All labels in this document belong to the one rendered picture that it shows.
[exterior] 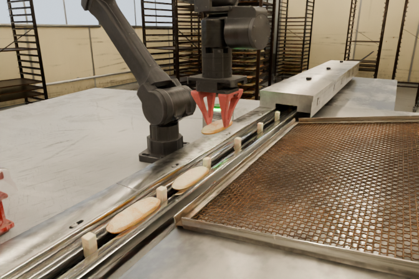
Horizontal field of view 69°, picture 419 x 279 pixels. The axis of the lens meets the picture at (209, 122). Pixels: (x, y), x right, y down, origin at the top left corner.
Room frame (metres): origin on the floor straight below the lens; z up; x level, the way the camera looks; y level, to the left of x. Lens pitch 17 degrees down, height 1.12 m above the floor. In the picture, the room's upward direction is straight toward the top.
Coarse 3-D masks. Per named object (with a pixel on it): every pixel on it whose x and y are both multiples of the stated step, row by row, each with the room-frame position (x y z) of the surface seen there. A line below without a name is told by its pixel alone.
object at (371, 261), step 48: (288, 144) 0.58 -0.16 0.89; (336, 144) 0.53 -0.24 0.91; (384, 144) 0.50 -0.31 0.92; (240, 192) 0.39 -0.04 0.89; (288, 192) 0.37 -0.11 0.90; (336, 192) 0.35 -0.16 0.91; (384, 192) 0.33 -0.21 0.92; (240, 240) 0.27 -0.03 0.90; (288, 240) 0.25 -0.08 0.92; (336, 240) 0.25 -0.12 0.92; (384, 240) 0.24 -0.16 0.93
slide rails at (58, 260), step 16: (288, 112) 0.99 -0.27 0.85; (256, 128) 0.81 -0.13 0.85; (224, 144) 0.69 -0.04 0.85; (224, 160) 0.60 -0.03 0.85; (176, 176) 0.52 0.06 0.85; (176, 192) 0.46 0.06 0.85; (160, 208) 0.41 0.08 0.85; (80, 240) 0.34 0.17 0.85; (112, 240) 0.34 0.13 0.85; (64, 256) 0.31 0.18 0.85; (96, 256) 0.31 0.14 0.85; (32, 272) 0.28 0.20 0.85; (48, 272) 0.28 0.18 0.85
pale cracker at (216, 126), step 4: (220, 120) 0.61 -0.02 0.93; (212, 124) 0.58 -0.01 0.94; (216, 124) 0.58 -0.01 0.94; (220, 124) 0.58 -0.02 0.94; (204, 128) 0.56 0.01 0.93; (208, 128) 0.56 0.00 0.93; (212, 128) 0.56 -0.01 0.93; (216, 128) 0.56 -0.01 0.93; (220, 128) 0.56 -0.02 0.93; (224, 128) 0.57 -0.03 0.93; (204, 132) 0.55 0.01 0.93; (208, 132) 0.54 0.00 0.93; (212, 132) 0.55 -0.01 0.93; (216, 132) 0.55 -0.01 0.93
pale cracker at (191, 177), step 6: (192, 168) 0.54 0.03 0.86; (198, 168) 0.54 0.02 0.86; (204, 168) 0.54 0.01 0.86; (186, 174) 0.51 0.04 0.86; (192, 174) 0.51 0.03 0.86; (198, 174) 0.51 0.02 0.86; (204, 174) 0.52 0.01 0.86; (180, 180) 0.49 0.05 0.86; (186, 180) 0.49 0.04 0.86; (192, 180) 0.49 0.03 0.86; (198, 180) 0.50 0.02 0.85; (174, 186) 0.48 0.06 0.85; (180, 186) 0.47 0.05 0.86; (186, 186) 0.48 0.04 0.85
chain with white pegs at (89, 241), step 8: (264, 128) 0.84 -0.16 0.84; (240, 144) 0.68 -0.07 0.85; (232, 152) 0.67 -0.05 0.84; (208, 160) 0.55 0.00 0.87; (208, 168) 0.55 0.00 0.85; (160, 192) 0.43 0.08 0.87; (160, 200) 0.43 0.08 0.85; (88, 232) 0.33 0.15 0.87; (88, 240) 0.31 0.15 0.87; (96, 240) 0.32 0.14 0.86; (88, 248) 0.31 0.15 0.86; (96, 248) 0.32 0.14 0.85; (88, 256) 0.31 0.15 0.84; (72, 264) 0.31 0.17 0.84; (64, 272) 0.29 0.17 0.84
